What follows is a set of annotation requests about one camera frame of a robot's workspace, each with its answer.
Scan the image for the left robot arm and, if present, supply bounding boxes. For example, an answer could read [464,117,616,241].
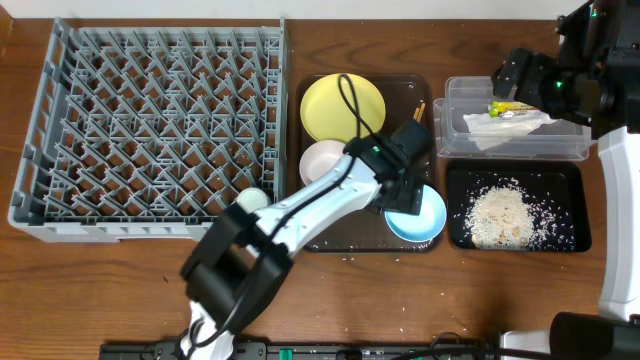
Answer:
[178,120,433,359]

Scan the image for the green snack wrapper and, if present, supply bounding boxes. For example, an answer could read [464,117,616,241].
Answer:
[488,101,537,118]

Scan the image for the wooden chopstick right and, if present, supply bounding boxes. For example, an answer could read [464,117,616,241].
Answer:
[417,103,426,122]

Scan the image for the yellow plate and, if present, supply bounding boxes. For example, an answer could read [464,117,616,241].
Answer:
[300,74,386,143]

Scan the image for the dark brown serving tray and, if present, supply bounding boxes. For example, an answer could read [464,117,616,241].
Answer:
[296,74,443,253]

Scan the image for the clear plastic bin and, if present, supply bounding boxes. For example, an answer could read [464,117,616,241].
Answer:
[433,76,595,161]

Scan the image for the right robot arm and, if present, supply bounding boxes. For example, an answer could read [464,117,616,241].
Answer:
[492,0,639,359]

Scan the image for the light blue bowl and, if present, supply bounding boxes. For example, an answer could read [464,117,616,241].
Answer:
[384,185,447,243]

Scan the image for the white cup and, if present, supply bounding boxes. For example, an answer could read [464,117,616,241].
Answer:
[234,187,271,213]

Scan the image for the white paper napkin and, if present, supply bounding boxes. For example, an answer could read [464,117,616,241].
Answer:
[463,110,556,151]

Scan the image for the black waste tray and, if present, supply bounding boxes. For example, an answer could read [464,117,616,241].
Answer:
[446,160,592,253]

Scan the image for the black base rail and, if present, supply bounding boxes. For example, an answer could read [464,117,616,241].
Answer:
[98,340,469,360]

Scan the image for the grey plastic dish rack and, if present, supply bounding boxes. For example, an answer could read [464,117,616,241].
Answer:
[8,19,288,243]

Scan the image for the spilled rice pile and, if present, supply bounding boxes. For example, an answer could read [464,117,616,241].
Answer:
[450,172,577,252]

